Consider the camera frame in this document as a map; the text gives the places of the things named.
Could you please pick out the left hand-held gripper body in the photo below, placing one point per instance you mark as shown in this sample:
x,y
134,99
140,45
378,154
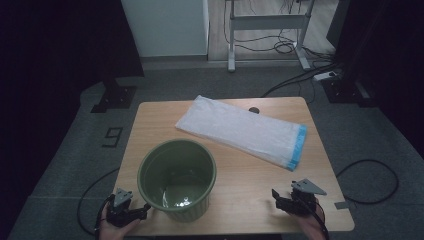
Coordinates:
x,y
119,215

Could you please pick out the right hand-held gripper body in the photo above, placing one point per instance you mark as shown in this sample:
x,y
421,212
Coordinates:
x,y
300,203

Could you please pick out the white power strip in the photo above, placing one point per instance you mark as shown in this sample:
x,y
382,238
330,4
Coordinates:
x,y
325,76

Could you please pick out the black stand base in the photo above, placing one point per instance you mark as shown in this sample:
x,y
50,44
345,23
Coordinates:
x,y
115,98
346,91

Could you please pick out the round dark table grommet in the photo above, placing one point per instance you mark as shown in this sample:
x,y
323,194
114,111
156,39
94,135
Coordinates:
x,y
254,110

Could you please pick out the person's left hand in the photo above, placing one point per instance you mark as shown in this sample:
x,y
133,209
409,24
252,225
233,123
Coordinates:
x,y
110,233

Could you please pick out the person's right hand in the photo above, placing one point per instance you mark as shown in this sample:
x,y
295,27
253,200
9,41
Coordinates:
x,y
313,228

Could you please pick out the green plastic bin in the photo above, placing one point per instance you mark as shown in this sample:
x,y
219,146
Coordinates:
x,y
176,166

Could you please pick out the grey tape piece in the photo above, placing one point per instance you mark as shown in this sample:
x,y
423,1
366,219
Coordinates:
x,y
341,205

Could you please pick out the white trash bag blue band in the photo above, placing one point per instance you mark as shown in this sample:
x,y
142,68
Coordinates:
x,y
240,130

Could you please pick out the black curtain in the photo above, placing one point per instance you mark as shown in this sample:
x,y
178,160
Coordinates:
x,y
383,50
50,50

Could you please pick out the white metal desk frame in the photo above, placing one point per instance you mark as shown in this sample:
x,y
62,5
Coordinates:
x,y
266,22

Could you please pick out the white cabinet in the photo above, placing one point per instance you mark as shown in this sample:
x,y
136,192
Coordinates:
x,y
165,26

